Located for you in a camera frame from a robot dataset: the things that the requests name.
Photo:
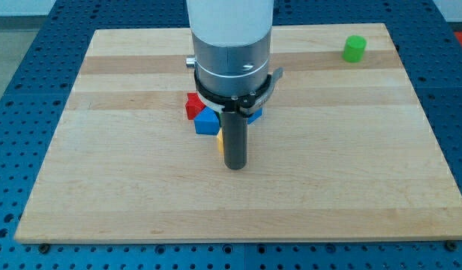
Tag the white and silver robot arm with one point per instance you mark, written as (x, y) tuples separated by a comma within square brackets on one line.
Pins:
[(231, 43)]

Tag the yellow hexagon block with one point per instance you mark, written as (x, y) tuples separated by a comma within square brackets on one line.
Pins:
[(220, 142)]

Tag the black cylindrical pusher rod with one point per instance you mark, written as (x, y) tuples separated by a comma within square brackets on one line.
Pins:
[(235, 134)]

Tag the blue cube block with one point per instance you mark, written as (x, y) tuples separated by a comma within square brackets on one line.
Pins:
[(207, 122)]

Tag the blue block behind rod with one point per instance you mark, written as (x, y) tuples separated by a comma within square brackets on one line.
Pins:
[(255, 116)]

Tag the red block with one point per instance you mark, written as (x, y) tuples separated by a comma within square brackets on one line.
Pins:
[(194, 106)]

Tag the light wooden board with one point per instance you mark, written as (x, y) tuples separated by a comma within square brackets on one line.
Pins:
[(343, 152)]

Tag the green cylinder block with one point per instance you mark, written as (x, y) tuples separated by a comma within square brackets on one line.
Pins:
[(354, 48)]

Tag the black bolt front left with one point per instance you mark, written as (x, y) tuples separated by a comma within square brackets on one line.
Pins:
[(43, 248)]

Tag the black bolt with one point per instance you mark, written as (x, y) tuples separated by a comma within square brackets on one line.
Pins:
[(451, 246), (43, 248)]

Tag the blue perforated metal table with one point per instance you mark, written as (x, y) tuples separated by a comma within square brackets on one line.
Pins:
[(33, 102)]

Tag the black bolt front right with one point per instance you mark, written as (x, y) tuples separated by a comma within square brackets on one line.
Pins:
[(451, 246)]

